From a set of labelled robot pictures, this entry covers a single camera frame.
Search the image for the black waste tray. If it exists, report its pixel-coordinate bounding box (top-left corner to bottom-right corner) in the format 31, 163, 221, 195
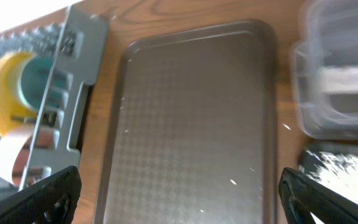
298, 142, 358, 205

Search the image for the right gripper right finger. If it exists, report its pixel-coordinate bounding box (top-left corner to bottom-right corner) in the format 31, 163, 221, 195
278, 167, 358, 224

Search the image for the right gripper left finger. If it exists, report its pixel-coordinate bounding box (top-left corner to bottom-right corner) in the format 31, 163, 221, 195
0, 166, 81, 223

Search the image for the yellow round plate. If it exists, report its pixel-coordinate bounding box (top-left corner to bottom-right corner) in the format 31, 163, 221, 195
0, 52, 37, 136

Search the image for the grey plastic dish rack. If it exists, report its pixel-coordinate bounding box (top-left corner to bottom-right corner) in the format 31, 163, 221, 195
0, 7, 108, 201

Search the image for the dark brown serving tray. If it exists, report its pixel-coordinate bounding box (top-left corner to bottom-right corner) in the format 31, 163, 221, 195
94, 20, 277, 223

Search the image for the light blue bowl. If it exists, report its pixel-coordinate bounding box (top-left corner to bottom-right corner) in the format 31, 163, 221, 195
17, 56, 69, 111

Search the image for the white pink-rimmed bowl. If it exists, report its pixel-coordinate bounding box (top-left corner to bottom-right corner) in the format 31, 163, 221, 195
0, 125, 34, 186

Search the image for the clear plastic bin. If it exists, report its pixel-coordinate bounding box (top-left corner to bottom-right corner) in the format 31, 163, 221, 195
291, 0, 358, 139

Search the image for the spilled rice food waste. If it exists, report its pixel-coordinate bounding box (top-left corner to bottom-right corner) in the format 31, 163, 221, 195
298, 150, 358, 205

